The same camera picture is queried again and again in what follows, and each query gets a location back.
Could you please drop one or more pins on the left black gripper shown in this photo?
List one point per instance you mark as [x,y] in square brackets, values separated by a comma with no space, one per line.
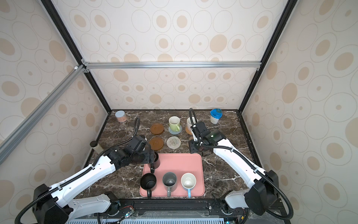
[150,157]

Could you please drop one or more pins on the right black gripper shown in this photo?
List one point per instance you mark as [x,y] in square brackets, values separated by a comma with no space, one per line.
[194,145]

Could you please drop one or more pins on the black mug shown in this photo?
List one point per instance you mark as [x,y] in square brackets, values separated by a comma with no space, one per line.
[155,164]
[148,182]

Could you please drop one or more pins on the light brown wooden coaster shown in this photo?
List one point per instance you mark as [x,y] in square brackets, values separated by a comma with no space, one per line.
[156,143]

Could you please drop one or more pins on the pink handled white mug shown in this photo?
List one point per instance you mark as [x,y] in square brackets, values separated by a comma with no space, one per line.
[190,121]

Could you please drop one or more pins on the dark brown wooden coaster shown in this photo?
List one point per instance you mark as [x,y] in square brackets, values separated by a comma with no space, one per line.
[157,129]

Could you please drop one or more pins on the white woven round coaster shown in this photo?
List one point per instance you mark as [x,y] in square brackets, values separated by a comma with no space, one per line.
[173,142]

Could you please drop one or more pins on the grey felt round coaster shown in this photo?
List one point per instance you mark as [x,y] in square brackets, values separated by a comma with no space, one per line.
[175,132]

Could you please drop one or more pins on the green handled white mug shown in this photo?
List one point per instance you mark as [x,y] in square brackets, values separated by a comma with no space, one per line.
[174,123]

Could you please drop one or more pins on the woven rattan round coaster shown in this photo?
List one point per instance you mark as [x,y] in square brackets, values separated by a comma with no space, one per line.
[188,130]

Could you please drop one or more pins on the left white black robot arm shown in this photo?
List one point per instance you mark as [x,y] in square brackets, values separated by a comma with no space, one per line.
[57,204]

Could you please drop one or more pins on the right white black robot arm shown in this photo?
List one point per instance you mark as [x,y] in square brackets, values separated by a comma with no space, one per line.
[262,186]

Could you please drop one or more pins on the pink rectangular tray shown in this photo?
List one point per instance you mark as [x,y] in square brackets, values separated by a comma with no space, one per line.
[179,175]

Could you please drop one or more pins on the grey mug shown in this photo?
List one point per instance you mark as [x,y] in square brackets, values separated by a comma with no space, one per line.
[170,182]

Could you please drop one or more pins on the white cup blue lid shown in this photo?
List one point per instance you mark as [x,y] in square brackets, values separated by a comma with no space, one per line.
[215,115]

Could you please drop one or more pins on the pink jar white lid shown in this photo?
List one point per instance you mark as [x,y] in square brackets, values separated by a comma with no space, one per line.
[121,116]

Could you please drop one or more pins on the small bottle black cap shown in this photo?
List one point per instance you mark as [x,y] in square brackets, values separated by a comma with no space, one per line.
[96,147]

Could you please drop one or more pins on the horizontal aluminium bar rear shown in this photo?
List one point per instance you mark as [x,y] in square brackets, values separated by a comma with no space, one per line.
[172,65]

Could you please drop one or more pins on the diagonal aluminium bar left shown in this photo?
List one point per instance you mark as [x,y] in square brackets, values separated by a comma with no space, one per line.
[13,140]

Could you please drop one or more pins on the blue handled white mug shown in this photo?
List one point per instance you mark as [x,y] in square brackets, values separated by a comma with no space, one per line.
[188,182]

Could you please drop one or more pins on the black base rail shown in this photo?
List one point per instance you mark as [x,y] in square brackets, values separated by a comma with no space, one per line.
[119,207]

